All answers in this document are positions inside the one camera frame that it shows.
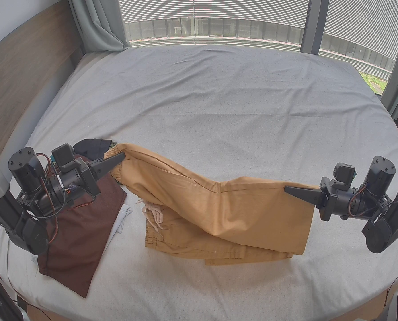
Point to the tan shorts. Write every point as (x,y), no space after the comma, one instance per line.
(235,212)

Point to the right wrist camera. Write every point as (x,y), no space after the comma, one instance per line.
(344,174)

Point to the bed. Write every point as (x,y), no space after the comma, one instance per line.
(219,95)

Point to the grey-green curtain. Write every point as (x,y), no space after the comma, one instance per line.
(95,18)

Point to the window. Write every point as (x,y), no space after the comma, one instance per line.
(314,12)

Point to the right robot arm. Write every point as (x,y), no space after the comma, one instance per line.
(381,229)

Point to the black garment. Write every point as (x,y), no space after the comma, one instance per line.
(88,147)

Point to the white garment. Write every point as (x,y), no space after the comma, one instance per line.
(122,217)

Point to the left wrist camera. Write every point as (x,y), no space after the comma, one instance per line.
(63,155)

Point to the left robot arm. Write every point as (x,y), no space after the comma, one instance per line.
(18,226)

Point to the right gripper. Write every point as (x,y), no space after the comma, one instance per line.
(339,202)

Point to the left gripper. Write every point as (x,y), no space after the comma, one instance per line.
(82,179)

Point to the brown garment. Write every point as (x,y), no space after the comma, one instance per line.
(78,246)

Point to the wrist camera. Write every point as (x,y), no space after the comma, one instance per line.
(344,174)
(63,155)

